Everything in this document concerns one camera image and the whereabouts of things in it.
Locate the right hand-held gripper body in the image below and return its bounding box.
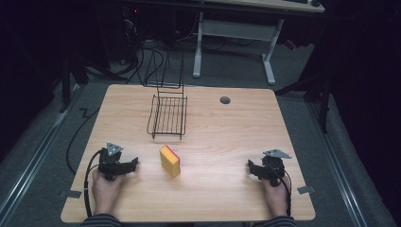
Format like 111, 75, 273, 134
257, 148, 293, 187

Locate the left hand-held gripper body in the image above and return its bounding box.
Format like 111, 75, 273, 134
97, 142, 128, 182

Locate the person's left hand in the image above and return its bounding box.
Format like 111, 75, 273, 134
91, 169, 126, 217

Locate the person's right hand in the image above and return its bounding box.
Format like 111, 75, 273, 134
262, 175, 292, 218

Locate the yellow sponge with red side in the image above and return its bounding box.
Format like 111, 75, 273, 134
158, 144, 182, 179

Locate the grey tape piece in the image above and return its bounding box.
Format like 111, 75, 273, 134
296, 184, 317, 195
59, 189, 83, 200

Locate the black metal stand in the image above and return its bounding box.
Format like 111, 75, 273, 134
274, 60, 333, 134
58, 53, 90, 114

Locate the white desk with metal legs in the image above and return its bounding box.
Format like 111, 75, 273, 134
192, 0, 326, 86

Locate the right hand-held gripper black cable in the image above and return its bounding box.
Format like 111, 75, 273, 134
273, 166, 293, 218

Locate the hand-held gripper black cable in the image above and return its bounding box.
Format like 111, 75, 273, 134
273, 166, 293, 218
82, 148, 105, 218

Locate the left hand-held gripper black cable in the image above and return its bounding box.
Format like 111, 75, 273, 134
82, 148, 105, 218

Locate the black cable on floor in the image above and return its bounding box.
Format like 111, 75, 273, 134
65, 107, 101, 176

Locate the black wire rack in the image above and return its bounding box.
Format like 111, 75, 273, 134
143, 49, 189, 141

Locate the metal floor rail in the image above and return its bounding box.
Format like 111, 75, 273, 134
306, 101, 370, 227
0, 82, 83, 225

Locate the bundle of black cables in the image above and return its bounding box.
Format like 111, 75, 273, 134
110, 12, 168, 85

